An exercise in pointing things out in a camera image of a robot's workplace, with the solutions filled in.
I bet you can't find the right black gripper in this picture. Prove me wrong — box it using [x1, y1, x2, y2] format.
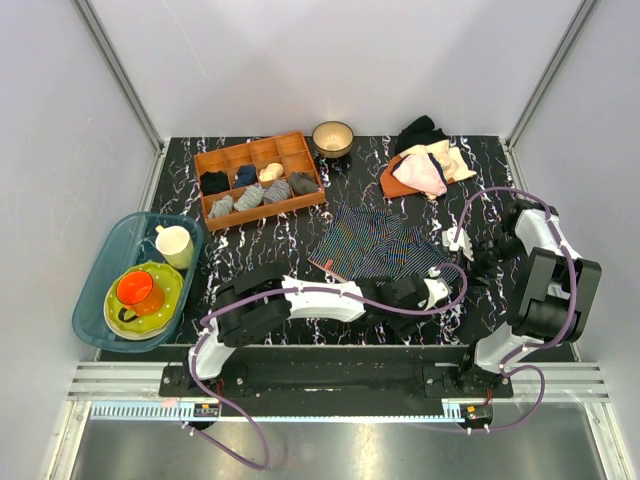
[458, 232, 526, 291]

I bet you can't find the blue striped underwear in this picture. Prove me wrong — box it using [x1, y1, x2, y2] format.
[308, 204, 450, 281]

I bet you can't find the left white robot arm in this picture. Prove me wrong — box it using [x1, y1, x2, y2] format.
[180, 274, 437, 396]

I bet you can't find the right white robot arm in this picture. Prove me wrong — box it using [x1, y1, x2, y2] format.
[453, 200, 602, 397]

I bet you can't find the cream underwear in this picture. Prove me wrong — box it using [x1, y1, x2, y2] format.
[400, 140, 477, 184]

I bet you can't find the pink underwear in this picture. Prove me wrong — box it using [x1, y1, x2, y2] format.
[391, 154, 447, 199]

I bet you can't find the blue-grey striped rolled underwear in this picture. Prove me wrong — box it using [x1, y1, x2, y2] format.
[263, 178, 292, 205]

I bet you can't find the peach rolled underwear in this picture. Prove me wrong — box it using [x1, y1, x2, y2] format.
[258, 162, 284, 182]

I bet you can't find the grey striped rolled underwear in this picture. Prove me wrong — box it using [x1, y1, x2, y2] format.
[234, 184, 265, 212]

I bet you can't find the navy rolled underwear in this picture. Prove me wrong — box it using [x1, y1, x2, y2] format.
[233, 164, 258, 189]

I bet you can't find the light grey rolled underwear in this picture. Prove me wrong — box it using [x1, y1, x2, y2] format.
[208, 195, 234, 219]

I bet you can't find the black rolled underwear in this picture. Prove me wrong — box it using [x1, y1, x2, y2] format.
[200, 171, 230, 196]

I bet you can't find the orange cloth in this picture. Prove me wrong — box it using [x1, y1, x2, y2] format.
[380, 155, 420, 199]

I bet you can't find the black garment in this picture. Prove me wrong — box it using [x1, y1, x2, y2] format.
[394, 115, 449, 155]

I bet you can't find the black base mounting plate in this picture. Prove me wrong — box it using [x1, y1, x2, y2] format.
[159, 344, 514, 406]

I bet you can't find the beige ceramic bowl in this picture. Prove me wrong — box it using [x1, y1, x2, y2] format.
[312, 121, 354, 158]

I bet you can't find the orange wooden divider tray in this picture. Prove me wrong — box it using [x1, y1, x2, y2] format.
[194, 131, 326, 232]

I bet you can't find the cream ceramic mug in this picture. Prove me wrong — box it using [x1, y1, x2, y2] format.
[155, 225, 195, 270]

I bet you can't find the yellow-green dotted plate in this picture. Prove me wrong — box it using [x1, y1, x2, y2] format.
[103, 262, 184, 341]

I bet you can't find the orange cup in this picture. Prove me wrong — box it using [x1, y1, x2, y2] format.
[116, 270, 165, 323]

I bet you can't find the teal plastic bin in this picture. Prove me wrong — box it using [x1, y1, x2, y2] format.
[72, 212, 203, 353]

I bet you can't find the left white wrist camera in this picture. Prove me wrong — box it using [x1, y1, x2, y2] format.
[422, 267, 451, 310]

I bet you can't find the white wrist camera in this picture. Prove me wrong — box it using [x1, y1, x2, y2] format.
[422, 267, 451, 310]
[442, 226, 474, 261]

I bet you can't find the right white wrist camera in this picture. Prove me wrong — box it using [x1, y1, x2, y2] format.
[442, 226, 474, 261]

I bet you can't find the aluminium frame rail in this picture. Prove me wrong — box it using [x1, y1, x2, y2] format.
[71, 0, 164, 153]

